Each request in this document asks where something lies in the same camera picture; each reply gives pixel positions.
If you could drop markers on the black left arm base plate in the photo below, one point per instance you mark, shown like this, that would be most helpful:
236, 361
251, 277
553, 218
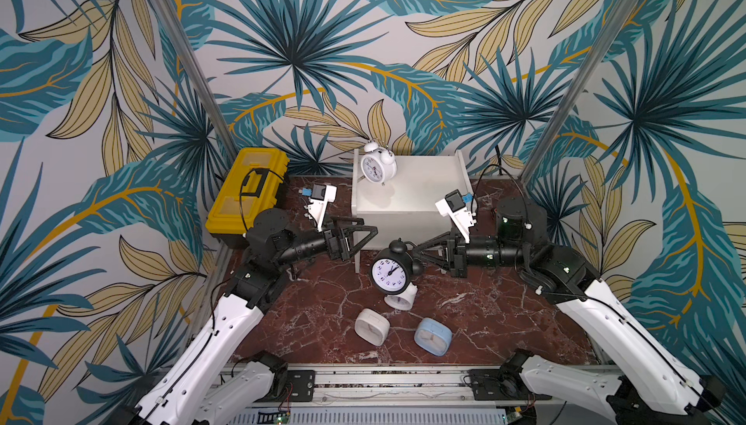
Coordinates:
296, 386

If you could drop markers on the green circuit board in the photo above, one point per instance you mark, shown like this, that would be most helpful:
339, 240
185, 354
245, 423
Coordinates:
268, 417

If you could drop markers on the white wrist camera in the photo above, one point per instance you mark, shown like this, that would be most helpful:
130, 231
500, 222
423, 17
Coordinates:
319, 196
458, 207

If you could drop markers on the cream square alarm clock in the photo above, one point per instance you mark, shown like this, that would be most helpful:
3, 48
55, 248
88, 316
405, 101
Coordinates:
372, 327

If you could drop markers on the black twin-bell alarm clock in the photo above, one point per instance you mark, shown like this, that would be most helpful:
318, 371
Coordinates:
395, 267

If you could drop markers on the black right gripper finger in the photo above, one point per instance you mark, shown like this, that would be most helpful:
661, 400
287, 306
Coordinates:
437, 242
428, 265

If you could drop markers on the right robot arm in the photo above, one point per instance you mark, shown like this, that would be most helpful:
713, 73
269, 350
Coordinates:
652, 387

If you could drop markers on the white two-tier shelf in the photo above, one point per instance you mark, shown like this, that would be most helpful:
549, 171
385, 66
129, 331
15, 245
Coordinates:
404, 207

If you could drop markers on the aluminium right corner post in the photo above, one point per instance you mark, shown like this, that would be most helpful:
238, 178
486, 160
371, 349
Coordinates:
619, 14

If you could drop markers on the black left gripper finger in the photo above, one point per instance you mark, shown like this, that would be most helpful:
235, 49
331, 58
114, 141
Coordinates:
354, 240
350, 230

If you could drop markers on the yellow black toolbox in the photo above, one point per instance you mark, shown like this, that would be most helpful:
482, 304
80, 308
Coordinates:
251, 187

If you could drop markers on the aluminium left corner post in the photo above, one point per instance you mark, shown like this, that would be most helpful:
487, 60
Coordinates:
183, 49

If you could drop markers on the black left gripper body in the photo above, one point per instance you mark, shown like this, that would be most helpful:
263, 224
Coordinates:
335, 250

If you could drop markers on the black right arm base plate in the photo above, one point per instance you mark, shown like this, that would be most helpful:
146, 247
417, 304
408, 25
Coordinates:
500, 385

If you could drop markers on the light blue square alarm clock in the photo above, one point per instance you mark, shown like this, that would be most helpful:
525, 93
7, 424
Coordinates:
433, 337

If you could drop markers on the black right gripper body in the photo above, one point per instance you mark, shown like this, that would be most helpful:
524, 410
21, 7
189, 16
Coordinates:
457, 253

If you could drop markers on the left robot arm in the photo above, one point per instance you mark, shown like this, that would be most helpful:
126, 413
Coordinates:
186, 394

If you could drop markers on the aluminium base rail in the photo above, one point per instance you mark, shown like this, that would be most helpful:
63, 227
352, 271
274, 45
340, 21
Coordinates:
418, 394

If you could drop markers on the white twin-bell alarm clock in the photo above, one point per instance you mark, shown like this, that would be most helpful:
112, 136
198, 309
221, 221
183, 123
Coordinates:
378, 163

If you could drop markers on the aluminium corner post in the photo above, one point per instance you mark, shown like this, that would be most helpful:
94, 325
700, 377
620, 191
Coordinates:
619, 14
183, 49

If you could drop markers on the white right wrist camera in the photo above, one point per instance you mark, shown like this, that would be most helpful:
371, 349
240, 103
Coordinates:
458, 207

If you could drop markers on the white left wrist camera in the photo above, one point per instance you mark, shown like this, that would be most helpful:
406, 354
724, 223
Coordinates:
319, 196

